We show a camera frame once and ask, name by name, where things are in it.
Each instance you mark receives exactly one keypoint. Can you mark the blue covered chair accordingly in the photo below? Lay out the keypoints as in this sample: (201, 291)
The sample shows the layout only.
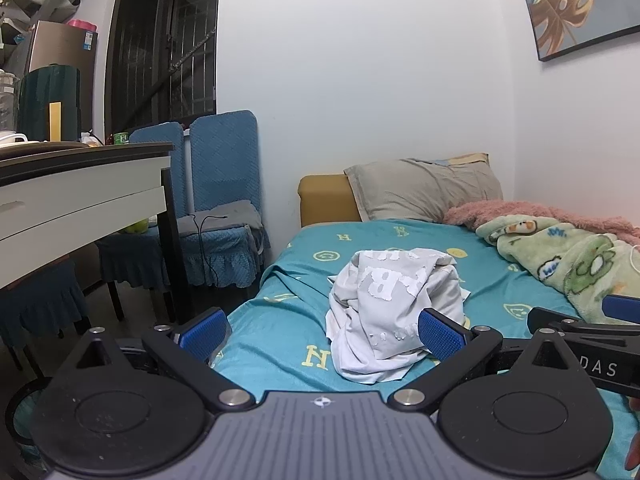
(160, 160)
(35, 305)
(225, 160)

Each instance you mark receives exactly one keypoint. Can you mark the leaf wall picture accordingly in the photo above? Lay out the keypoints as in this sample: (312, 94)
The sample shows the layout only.
(560, 5)

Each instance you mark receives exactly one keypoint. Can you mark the silver fridge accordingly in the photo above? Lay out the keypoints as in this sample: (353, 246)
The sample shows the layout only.
(60, 45)

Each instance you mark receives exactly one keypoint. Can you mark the dark barred window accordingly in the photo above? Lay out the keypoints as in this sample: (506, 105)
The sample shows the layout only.
(160, 45)

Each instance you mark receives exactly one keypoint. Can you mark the black rimmed round bin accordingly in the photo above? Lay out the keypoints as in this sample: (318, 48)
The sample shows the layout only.
(20, 410)

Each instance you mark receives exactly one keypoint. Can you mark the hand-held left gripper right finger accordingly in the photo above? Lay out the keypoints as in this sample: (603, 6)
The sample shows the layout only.
(442, 335)

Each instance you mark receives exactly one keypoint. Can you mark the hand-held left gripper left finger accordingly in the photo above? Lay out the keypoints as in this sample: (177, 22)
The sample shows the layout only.
(205, 332)

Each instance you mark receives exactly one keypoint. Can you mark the green cartoon blanket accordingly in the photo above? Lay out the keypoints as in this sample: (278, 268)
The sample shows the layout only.
(575, 260)

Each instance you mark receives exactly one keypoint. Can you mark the person's right hand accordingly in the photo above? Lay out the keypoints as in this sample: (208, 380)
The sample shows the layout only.
(636, 452)

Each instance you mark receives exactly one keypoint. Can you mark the pink lidded box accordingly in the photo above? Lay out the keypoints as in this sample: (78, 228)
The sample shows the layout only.
(82, 25)

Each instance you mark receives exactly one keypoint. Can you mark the teal printed bed sheet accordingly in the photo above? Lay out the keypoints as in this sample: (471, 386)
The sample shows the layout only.
(300, 270)

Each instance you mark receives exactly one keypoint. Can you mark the dark teal container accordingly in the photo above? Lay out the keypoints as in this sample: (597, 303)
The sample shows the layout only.
(45, 90)

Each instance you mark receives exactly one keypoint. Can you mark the green cup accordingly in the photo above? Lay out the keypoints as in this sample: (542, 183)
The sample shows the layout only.
(120, 139)

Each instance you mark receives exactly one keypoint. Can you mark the green white plush toy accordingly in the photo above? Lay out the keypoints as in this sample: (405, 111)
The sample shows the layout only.
(136, 226)

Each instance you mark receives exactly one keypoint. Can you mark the grey pillow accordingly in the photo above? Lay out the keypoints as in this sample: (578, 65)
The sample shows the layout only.
(425, 190)

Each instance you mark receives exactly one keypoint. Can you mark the grey cloth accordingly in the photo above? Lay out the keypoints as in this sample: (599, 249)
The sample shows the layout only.
(235, 215)

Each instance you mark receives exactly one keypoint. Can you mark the pink fluffy blanket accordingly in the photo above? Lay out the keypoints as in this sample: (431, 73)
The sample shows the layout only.
(525, 210)

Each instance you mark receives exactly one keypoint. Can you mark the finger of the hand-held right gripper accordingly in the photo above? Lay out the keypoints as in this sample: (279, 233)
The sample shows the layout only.
(624, 307)
(555, 319)

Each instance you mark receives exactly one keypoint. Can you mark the yellow headboard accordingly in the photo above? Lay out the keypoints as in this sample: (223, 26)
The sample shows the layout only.
(325, 200)

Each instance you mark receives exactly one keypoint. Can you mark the glass jar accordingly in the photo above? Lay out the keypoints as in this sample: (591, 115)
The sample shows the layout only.
(7, 100)

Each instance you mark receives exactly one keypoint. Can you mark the white t-shirt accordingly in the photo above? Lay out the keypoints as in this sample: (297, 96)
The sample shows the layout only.
(390, 310)

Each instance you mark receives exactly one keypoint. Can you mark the white desk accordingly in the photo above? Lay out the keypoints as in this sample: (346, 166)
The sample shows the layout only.
(75, 185)

